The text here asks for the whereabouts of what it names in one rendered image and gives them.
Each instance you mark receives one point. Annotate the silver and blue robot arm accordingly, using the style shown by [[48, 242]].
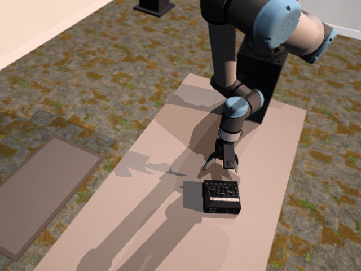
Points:
[[268, 24]]

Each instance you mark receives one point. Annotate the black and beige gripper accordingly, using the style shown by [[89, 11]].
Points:
[[219, 154]]

